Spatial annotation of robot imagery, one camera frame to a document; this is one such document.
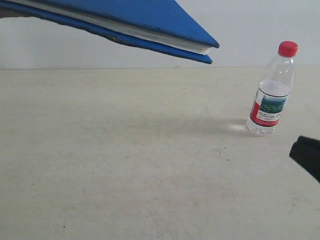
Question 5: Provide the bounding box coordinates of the blue hardcover folder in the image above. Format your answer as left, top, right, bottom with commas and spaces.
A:
0, 0, 220, 64

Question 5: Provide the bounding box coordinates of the clear plastic water bottle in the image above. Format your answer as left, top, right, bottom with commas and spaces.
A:
247, 41, 298, 136

